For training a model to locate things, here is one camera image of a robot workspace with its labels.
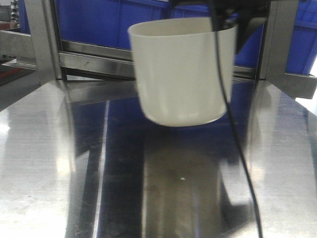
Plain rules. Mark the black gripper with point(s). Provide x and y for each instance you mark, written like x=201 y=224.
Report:
x=251 y=15

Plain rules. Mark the white plastic bin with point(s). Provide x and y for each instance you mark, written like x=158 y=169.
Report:
x=183 y=69

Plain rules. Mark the blue plastic crate right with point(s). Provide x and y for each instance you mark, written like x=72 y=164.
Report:
x=303 y=47

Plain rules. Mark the blue plastic crate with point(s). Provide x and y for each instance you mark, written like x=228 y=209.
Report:
x=303 y=47
x=105 y=22

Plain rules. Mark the stainless steel shelf frame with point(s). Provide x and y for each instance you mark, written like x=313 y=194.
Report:
x=37 y=44

